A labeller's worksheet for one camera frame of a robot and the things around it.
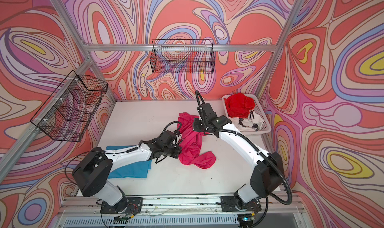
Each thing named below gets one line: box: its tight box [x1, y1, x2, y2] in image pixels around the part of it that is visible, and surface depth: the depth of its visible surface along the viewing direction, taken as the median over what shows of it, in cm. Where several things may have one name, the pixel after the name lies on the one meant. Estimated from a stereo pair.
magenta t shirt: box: [177, 112, 217, 169], surface depth 88 cm
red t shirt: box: [223, 93, 256, 119], surface depth 109 cm
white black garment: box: [229, 109, 264, 132], surface depth 103 cm
